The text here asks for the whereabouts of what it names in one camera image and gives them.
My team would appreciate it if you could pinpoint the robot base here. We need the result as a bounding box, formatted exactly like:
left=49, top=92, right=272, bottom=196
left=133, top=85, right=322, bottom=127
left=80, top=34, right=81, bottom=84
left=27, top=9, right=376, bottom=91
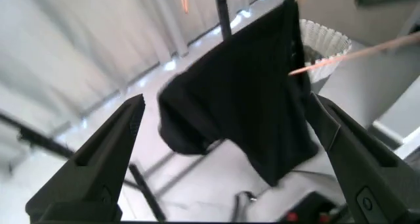
left=277, top=190, right=349, bottom=223

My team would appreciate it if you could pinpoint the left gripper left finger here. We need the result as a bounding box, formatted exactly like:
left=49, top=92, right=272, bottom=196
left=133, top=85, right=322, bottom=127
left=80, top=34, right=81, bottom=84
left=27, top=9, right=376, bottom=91
left=25, top=93, right=146, bottom=223

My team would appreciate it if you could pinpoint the white laundry basket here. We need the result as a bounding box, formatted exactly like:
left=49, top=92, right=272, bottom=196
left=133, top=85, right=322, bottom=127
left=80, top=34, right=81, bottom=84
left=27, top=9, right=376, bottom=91
left=297, top=18, right=353, bottom=94

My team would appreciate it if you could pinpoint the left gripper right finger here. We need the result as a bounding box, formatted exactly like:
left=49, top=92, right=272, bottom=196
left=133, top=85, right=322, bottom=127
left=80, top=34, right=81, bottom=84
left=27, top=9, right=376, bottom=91
left=304, top=92, right=420, bottom=223

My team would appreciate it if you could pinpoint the black clothes rack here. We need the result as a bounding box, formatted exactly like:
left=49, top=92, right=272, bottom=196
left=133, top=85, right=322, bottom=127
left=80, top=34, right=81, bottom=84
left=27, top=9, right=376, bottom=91
left=0, top=0, right=232, bottom=222

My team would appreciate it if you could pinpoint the black garment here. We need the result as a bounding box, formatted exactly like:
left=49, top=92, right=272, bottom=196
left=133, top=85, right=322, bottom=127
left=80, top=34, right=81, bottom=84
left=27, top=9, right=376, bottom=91
left=156, top=0, right=320, bottom=188

